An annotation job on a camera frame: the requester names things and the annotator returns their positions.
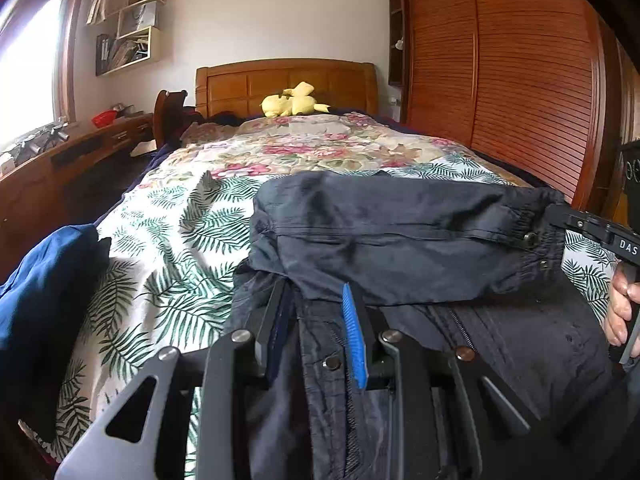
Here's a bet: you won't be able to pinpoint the cream wall shelf unit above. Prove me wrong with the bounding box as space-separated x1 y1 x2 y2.
94 0 167 77

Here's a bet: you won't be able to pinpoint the dark navy jacket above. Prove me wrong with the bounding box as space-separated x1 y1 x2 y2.
231 170 622 480

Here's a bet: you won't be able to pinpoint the person's right hand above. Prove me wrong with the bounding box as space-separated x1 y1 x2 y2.
602 264 640 347

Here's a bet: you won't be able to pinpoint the yellow plush toy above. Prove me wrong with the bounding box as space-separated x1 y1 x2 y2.
259 81 331 119

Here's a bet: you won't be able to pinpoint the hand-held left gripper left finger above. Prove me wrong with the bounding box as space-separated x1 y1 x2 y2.
54 277 301 480

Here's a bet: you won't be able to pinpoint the wooden slatted wardrobe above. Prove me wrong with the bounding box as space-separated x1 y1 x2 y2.
400 0 623 223

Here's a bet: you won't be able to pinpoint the dark clothing by headboard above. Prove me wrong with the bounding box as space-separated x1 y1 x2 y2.
191 109 247 127

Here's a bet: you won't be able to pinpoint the blue cloth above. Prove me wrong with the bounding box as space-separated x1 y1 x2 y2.
0 223 114 443

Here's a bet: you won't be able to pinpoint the wooden door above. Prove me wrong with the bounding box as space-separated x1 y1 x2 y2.
614 42 640 147

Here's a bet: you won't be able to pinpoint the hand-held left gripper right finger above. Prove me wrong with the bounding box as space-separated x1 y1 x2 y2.
340 282 551 480

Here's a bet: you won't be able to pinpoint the wooden chair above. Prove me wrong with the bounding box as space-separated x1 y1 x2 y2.
152 89 189 149

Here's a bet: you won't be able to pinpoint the metal items on sill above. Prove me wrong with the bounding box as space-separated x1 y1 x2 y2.
0 119 72 171

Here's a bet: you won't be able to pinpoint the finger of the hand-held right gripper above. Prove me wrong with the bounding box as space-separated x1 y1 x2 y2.
545 202 614 247

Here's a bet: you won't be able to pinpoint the wooden desk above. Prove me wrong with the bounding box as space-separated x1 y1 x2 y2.
0 111 157 281

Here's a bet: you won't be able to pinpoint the window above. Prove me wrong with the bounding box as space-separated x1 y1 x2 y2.
0 0 69 147

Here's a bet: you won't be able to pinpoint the wooden bed headboard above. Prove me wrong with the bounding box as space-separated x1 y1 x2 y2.
195 58 379 120

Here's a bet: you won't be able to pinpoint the narrow dark wooden shelf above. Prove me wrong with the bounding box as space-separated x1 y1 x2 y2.
387 0 406 87

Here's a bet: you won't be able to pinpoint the bed with leaf-print cover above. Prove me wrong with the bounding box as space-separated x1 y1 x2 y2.
19 110 621 480

